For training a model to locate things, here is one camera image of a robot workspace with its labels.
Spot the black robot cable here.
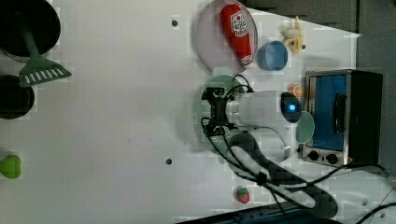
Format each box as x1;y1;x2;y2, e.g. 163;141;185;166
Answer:
202;74;396;224

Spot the red strawberry with green top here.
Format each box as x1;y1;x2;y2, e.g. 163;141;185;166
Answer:
235;187;250;203

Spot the green toy pear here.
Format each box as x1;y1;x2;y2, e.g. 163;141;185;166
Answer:
0;155;21;179

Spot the green slotted spatula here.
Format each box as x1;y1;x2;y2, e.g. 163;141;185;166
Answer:
15;12;71;88

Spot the mint green oval strainer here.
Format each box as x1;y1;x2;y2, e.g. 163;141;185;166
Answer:
192;67;252;164

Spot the blue metal rail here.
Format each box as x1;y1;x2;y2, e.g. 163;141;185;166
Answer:
177;203;318;224

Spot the grey round plate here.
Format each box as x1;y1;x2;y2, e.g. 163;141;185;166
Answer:
194;0;258;75

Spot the large black pot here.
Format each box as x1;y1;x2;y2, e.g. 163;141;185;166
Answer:
0;0;61;59

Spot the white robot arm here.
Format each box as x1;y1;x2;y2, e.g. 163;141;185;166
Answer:
201;85;338;219

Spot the black toaster oven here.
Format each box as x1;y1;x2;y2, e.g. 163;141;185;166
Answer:
302;69;383;167

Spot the peeled toy banana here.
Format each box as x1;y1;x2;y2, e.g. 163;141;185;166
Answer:
281;16;304;53

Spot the orange toy fruit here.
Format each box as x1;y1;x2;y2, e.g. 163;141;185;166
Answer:
288;84;303;99

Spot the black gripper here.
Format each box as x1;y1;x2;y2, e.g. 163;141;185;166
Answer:
202;87;235;136

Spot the blue bowl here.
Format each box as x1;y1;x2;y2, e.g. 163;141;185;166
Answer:
257;41;288;71

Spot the small black pot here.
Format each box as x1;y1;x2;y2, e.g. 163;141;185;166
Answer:
0;75;35;119

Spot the red ketchup bottle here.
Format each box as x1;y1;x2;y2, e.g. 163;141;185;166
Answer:
220;4;253;68

